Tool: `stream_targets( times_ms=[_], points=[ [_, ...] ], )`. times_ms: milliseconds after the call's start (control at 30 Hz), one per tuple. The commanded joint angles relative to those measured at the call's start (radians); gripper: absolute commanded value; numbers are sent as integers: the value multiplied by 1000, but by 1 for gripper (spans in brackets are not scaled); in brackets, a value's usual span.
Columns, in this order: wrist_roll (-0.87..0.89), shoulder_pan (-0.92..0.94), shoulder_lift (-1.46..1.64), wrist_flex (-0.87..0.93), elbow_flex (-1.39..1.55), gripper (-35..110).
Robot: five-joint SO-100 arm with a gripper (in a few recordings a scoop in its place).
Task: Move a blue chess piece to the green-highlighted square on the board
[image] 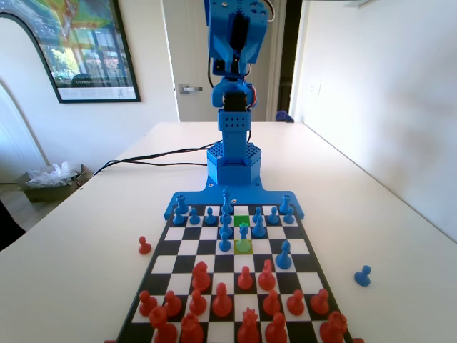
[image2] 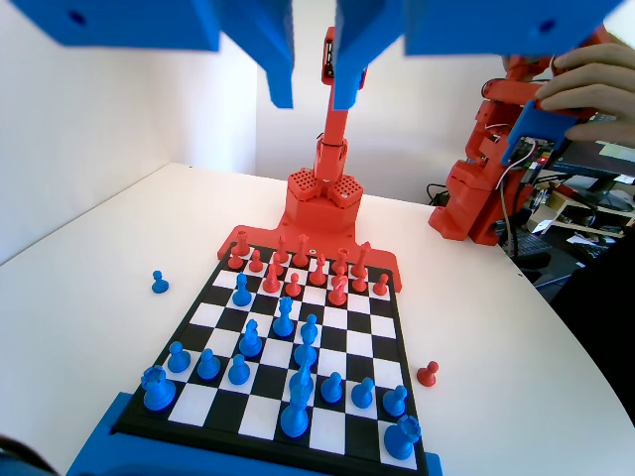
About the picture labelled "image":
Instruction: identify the clear plastic wrap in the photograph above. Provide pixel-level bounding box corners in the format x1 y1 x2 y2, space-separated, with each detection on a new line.
25 161 82 189

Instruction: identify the cardboard box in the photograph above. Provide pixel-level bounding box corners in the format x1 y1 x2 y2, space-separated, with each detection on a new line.
18 163 94 204

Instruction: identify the blue pawn left on board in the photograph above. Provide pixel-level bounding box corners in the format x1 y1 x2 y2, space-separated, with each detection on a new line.
276 239 293 270

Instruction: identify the red chess rook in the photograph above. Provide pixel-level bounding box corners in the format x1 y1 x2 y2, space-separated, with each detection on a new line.
148 306 179 343
319 310 349 343

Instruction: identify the red chess queen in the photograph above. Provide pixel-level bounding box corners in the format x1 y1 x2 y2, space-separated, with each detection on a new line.
236 307 261 343

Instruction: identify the white door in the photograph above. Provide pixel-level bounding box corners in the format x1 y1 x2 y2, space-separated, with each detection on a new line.
161 0 286 123

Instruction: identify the small blue plastic part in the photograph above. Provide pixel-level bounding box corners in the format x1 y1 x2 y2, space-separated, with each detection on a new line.
274 109 296 124

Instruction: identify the white arched panel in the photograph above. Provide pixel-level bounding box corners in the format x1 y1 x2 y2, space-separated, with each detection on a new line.
0 80 49 187
0 14 61 169

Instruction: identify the black and white chessboard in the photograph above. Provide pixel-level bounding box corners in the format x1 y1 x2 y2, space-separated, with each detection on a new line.
116 203 354 343

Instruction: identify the blue king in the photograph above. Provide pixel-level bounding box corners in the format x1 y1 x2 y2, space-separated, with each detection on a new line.
220 185 232 215

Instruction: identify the blue base mount plate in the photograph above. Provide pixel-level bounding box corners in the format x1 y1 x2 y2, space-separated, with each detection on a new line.
163 174 307 222

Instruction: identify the framed poster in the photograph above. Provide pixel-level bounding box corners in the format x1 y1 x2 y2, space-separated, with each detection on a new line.
0 0 142 105

